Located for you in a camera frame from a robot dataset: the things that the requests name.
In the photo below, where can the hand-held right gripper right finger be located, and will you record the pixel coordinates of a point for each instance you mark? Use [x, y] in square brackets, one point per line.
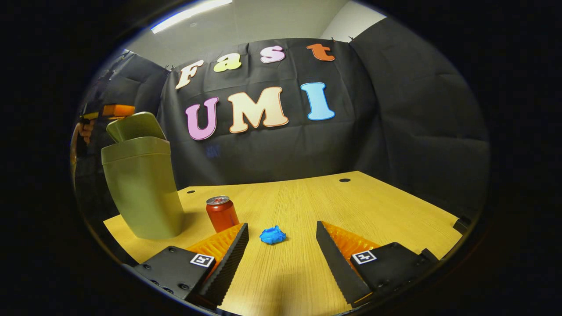
[336, 265]

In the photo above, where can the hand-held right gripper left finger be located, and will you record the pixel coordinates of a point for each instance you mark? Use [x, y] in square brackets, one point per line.
[228, 265]

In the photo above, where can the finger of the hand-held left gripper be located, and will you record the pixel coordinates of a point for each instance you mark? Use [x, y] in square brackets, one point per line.
[118, 110]

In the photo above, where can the red pop can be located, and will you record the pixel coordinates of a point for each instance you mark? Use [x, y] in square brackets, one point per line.
[222, 216]

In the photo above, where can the blue paper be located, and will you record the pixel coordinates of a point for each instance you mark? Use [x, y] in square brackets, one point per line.
[272, 235]

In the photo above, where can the green desktop garbage bin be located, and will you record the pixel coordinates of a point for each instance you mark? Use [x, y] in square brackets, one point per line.
[140, 188]

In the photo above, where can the wooden desktop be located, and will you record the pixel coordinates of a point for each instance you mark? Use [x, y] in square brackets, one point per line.
[307, 206]

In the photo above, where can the ceiling light panel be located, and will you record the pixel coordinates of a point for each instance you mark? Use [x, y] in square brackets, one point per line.
[189, 14]

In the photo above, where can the black backdrop cloth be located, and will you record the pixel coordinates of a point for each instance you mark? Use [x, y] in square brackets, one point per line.
[395, 131]

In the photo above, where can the black desk corner bracket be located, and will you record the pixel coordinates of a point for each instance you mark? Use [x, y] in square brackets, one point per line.
[462, 224]

